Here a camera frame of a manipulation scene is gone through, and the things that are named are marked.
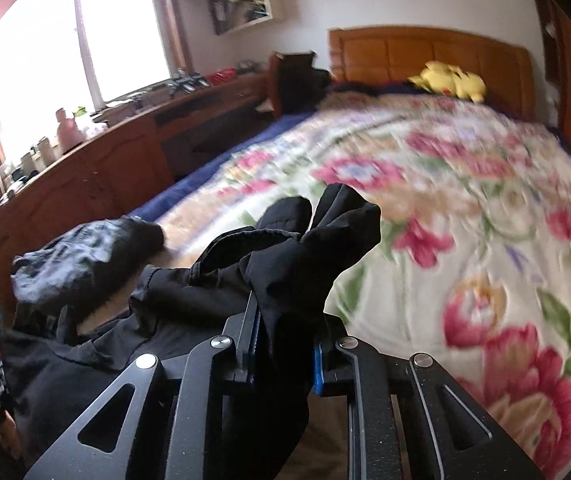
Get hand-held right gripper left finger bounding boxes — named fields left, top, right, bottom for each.
left=23, top=292, right=261, bottom=480

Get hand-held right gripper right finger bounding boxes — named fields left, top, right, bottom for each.
left=313, top=315, right=546, bottom=480

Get black coat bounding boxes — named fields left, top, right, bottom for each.
left=0, top=182, right=383, bottom=480

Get black crinkled jacket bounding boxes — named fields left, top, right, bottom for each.
left=10, top=216, right=166, bottom=346

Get navy bed sheet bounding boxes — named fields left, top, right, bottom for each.
left=130, top=110, right=316, bottom=223

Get floral blanket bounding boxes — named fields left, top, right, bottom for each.
left=158, top=92, right=571, bottom=480

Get wooden desk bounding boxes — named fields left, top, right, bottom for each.
left=0, top=72, right=274, bottom=271

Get pink bottle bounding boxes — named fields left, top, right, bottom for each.
left=54, top=107, right=86, bottom=153

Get wooden chair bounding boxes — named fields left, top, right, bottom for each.
left=268, top=50, right=331, bottom=118

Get green-capped bottle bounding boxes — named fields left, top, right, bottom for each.
left=73, top=106, right=97, bottom=133

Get yellow plush toy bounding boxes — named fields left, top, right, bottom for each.
left=407, top=60, right=487, bottom=105

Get wooden bed headboard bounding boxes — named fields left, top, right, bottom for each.
left=328, top=25, right=536, bottom=121

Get row of books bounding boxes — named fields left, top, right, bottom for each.
left=210, top=0, right=266, bottom=35

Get window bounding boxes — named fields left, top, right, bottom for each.
left=0, top=0, right=186, bottom=171

